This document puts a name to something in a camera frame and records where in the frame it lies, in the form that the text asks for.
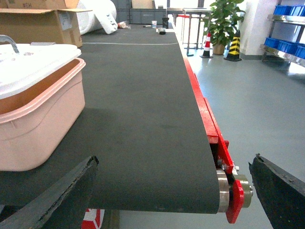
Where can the pink plastic box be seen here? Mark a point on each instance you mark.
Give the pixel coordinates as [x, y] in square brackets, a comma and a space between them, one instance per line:
[33, 122]

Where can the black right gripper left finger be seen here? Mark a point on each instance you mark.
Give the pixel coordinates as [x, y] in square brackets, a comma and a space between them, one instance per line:
[63, 205]

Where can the white foam roll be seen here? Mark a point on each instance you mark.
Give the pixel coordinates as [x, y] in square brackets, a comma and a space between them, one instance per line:
[102, 15]

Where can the open cardboard box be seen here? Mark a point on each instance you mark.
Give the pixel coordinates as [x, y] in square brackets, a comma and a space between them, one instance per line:
[27, 21]

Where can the black cup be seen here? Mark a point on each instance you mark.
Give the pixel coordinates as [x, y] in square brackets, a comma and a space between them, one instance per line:
[165, 22]

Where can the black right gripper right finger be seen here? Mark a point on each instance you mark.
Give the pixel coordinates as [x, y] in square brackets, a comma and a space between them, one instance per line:
[281, 194]

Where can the far red white cone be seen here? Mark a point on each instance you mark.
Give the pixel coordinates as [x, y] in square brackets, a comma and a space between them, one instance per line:
[206, 51]

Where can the red metal conveyor frame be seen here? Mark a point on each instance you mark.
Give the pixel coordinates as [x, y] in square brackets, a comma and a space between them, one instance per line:
[214, 133]

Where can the small steel table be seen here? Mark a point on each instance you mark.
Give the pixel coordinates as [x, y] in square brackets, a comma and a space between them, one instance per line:
[196, 22]

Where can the yellow black traffic cone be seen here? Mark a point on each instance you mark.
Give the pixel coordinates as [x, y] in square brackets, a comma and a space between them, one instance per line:
[234, 50]

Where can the dark conveyor belt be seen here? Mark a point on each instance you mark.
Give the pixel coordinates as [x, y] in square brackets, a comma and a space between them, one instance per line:
[122, 182]

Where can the white box lid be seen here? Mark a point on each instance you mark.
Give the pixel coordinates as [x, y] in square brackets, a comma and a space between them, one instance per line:
[24, 65]

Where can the potted green plant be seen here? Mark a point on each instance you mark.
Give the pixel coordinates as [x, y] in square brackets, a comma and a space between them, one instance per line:
[223, 24]

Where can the grey plastic crate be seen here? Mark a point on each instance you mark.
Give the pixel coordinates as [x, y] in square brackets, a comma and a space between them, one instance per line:
[140, 16]

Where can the white paper cup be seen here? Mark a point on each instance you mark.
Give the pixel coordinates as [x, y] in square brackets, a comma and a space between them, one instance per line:
[154, 24]

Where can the steel shelf with blue bins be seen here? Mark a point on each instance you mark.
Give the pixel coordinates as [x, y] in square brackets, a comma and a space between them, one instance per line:
[286, 38]

